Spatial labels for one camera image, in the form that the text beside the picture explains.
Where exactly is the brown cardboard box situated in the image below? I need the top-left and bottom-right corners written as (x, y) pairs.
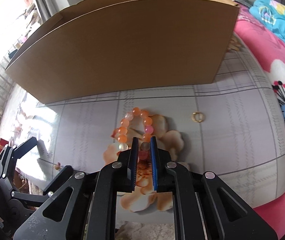
top-left (6, 0), bottom-right (239, 103)

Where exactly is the gold ring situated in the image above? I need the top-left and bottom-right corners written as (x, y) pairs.
top-left (192, 111), bottom-right (206, 123)

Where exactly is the white fluffy robe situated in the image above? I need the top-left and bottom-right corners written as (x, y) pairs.
top-left (115, 222), bottom-right (175, 240)

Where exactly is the turquoise floral quilt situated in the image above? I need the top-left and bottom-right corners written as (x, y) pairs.
top-left (249, 0), bottom-right (285, 43)

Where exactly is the orange bead bracelet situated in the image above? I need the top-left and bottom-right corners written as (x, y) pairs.
top-left (111, 107), bottom-right (155, 160)

